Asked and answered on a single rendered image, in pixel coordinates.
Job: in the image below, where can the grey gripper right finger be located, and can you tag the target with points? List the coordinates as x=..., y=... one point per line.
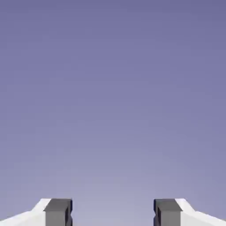
x=170, y=214

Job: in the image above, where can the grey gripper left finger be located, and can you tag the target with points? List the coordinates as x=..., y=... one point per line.
x=54, y=214

